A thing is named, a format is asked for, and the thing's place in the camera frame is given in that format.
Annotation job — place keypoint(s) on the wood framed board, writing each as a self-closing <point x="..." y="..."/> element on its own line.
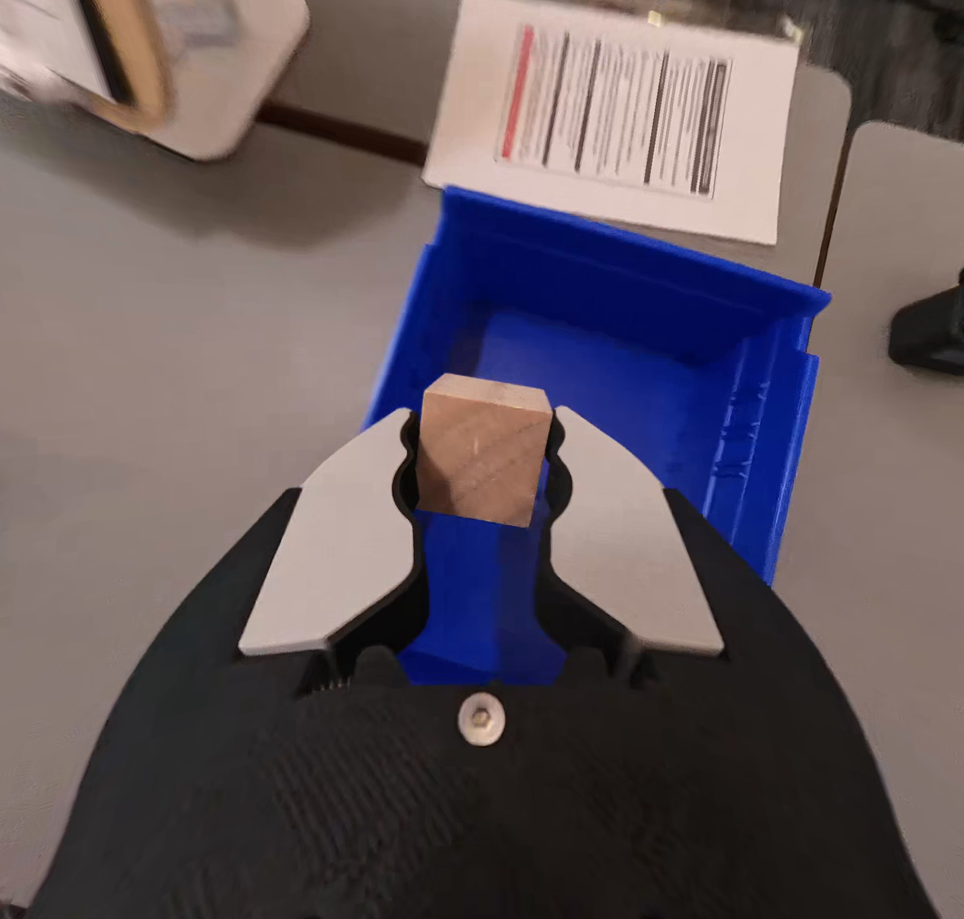
<point x="45" y="22"/>

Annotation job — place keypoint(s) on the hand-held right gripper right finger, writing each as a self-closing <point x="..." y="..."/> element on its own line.
<point x="625" y="550"/>

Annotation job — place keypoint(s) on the printed paper sheet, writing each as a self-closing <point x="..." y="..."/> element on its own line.
<point x="617" y="203"/>

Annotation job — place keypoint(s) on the blue plastic bin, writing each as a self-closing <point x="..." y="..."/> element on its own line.
<point x="602" y="376"/>

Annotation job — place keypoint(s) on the black object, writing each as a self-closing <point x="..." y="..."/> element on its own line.
<point x="930" y="331"/>

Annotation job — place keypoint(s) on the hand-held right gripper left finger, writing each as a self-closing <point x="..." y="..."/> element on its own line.
<point x="339" y="542"/>

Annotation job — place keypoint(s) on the wooden cube with blue tape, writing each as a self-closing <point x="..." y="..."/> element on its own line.
<point x="482" y="459"/>

